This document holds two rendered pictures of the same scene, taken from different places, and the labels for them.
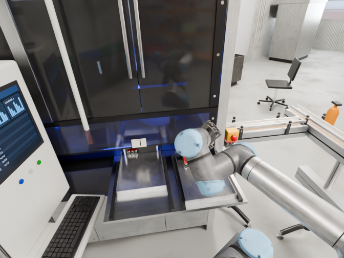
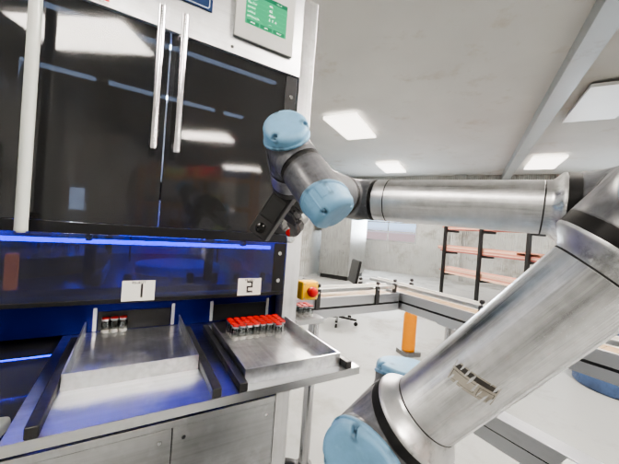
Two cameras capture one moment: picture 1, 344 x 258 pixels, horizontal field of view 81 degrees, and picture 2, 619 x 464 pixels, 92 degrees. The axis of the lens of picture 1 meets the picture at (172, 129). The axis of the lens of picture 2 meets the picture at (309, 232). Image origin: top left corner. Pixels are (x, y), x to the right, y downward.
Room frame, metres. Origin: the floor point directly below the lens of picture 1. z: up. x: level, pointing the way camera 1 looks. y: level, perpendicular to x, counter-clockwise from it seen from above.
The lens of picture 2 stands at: (-0.01, 0.11, 1.24)
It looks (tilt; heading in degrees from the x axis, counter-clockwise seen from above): 0 degrees down; 336
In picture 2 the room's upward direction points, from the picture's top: 4 degrees clockwise
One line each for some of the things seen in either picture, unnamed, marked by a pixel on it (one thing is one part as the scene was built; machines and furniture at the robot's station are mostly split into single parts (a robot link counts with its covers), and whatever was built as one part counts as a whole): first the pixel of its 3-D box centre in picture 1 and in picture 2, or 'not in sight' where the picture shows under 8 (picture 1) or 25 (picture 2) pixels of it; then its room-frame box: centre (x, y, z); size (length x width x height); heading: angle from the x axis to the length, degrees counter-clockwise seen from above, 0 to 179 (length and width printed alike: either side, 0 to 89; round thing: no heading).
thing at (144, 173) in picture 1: (141, 168); (135, 342); (0.90, 0.19, 0.90); 0.34 x 0.26 x 0.04; 7
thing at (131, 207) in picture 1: (171, 176); (205, 353); (0.85, 0.01, 0.87); 0.70 x 0.48 x 0.02; 97
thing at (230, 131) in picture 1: (231, 133); (306, 289); (1.09, -0.38, 1.00); 0.08 x 0.07 x 0.07; 7
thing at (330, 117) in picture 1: (329, 121); (410, 328); (2.40, -2.19, 0.28); 0.25 x 0.24 x 0.55; 40
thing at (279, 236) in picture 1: (305, 228); not in sight; (0.99, -1.10, 0.07); 0.50 x 0.08 x 0.14; 97
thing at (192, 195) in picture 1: (202, 175); (270, 342); (0.82, -0.16, 0.90); 0.34 x 0.26 x 0.04; 6
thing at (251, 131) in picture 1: (259, 128); (341, 295); (1.26, -0.65, 0.92); 0.69 x 0.15 x 0.16; 97
